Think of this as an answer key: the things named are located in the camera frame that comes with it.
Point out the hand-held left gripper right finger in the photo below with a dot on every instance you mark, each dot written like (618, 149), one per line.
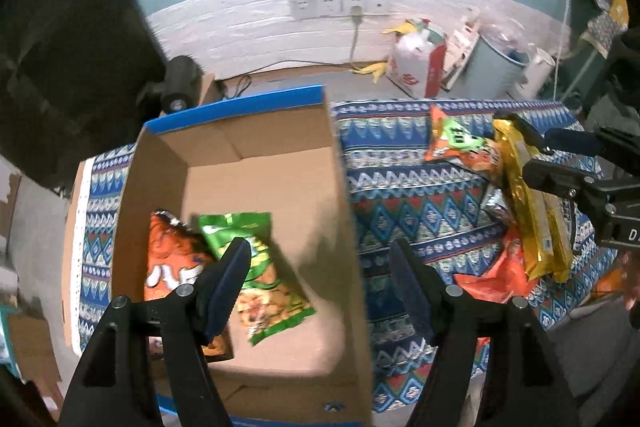
(407, 287)

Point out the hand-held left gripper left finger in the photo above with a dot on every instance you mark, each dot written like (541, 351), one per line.
(225, 287)

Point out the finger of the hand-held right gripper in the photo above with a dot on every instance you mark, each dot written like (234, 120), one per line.
(550, 179)
(570, 141)

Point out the gold snack packet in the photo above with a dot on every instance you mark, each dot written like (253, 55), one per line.
(530, 227)

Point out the orange and black chip bag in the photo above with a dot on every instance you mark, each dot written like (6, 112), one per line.
(170, 252)

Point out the red snack bag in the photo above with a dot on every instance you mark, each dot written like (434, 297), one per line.
(495, 277)

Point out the orange snack bag green label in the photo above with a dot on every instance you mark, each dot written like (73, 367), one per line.
(450, 137)

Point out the cardboard box with blue rim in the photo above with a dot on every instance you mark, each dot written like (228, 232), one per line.
(280, 187)

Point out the white container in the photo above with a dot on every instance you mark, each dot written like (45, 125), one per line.
(540, 67)

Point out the blue patterned blanket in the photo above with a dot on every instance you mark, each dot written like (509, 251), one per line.
(400, 187)

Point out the light blue bin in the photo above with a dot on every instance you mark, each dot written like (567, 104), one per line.
(492, 64)

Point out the white paper package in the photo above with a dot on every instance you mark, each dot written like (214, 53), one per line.
(460, 47)

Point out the small brown cardboard box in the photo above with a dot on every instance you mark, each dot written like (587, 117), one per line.
(210, 91)

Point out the flat cardboard piece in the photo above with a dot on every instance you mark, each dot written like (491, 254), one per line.
(30, 342)

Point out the yellow banana peel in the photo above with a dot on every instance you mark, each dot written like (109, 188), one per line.
(372, 71)
(400, 28)

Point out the dark furniture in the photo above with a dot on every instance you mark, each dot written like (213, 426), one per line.
(70, 32)

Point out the white wall socket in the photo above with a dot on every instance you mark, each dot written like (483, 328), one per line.
(380, 4)
(328, 6)
(302, 8)
(350, 2)

